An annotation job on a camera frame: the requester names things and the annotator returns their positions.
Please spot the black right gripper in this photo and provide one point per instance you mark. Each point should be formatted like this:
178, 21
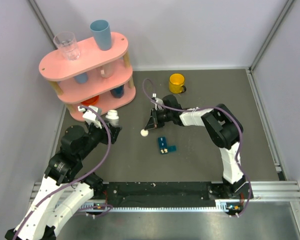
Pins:
154, 122

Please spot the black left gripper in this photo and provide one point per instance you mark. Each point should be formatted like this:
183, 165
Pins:
114, 132

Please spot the white bottle cap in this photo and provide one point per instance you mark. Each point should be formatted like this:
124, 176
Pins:
144, 133

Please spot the white pill bottle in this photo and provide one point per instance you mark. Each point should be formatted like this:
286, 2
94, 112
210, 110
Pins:
112, 117

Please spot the teal pill organizer box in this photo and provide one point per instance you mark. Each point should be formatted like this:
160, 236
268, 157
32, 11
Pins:
162, 144

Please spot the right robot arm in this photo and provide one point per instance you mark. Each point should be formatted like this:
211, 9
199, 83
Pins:
223, 128

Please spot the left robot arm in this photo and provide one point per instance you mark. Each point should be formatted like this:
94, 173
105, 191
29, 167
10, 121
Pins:
46, 218

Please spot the orange plastic bowl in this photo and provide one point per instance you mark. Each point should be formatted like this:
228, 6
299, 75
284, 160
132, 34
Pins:
91, 101

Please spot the dark blue faceted cup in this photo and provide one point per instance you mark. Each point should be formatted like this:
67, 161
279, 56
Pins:
118, 92

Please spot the yellow mug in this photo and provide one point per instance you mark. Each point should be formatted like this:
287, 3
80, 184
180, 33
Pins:
177, 83

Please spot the pink three-tier wooden shelf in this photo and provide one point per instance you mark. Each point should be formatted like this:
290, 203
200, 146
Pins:
60, 72

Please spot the small light blue cup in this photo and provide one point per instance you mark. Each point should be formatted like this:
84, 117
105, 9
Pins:
81, 78

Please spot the clear drinking glass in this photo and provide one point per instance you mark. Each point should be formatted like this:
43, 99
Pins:
67, 44

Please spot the light blue plastic tumbler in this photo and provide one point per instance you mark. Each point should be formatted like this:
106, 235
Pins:
102, 34

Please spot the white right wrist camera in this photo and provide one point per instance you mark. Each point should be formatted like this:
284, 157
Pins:
158, 102

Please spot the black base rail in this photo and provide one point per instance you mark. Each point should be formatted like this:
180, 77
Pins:
171, 194

